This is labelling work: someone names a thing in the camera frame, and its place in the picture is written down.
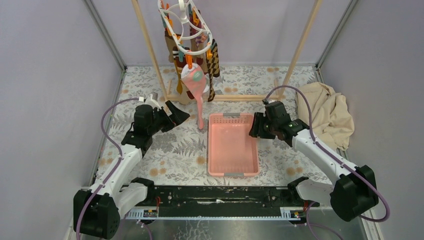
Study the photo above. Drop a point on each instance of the mustard yellow sock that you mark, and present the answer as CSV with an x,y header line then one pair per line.
x,y
179,69

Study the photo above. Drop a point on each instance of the beige striped maroon sock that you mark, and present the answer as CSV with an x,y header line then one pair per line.
x,y
173,46

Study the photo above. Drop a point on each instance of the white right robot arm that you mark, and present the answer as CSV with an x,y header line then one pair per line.
x,y
352,189

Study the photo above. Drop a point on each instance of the pink basket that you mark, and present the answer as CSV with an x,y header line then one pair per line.
x,y
232,152

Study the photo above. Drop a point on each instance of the floral table mat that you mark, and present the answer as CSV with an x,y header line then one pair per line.
x,y
179,156

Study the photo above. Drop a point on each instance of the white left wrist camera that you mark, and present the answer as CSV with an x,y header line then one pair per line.
x,y
151,100

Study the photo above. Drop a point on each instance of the pink patterned sock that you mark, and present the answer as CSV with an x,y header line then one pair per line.
x,y
195,81

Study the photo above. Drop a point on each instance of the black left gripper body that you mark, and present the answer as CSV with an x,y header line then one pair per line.
x,y
162,122

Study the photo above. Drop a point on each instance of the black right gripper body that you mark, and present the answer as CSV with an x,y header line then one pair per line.
x,y
269,126

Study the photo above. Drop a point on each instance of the wooden rack frame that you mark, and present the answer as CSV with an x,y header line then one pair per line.
x,y
167,90

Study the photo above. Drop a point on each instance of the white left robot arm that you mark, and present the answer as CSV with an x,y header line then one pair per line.
x,y
98,210

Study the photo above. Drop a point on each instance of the brown yellow argyle sock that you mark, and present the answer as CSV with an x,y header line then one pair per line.
x,y
213,67

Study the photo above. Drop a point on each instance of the white round clip hanger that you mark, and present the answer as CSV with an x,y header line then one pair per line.
x,y
184,22

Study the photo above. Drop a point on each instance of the beige cloth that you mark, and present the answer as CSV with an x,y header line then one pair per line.
x,y
331,121

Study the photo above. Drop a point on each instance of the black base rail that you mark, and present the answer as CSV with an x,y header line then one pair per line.
x,y
171,202

